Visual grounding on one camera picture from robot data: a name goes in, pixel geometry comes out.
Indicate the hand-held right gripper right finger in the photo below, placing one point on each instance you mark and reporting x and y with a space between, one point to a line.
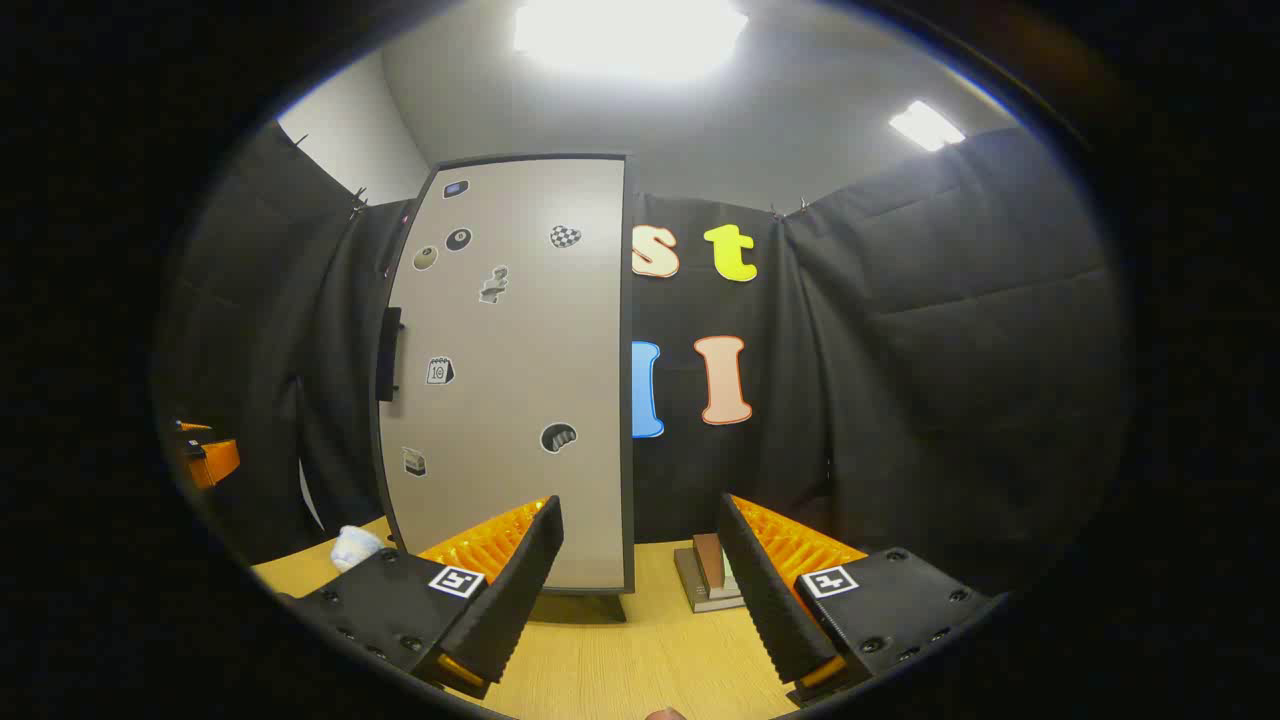
760 600

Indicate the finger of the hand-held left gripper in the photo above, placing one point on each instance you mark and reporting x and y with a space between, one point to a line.
215 460

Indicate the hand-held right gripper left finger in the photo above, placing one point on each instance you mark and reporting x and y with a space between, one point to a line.
520 590

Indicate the grey cabinet door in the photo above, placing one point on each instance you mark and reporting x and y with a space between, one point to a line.
520 400

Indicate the dark grey cabinet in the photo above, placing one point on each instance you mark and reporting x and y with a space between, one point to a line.
631 400

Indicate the brown book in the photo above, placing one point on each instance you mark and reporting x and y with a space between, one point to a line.
708 560

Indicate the white crumpled bundle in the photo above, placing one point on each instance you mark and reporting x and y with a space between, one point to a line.
355 548

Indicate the black backdrop cloth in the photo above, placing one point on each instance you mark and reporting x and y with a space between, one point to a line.
900 400

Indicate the small ceiling lamp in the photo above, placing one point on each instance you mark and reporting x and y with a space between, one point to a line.
925 125

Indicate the large ceiling lamp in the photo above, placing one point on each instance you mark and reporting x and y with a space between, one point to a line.
630 35

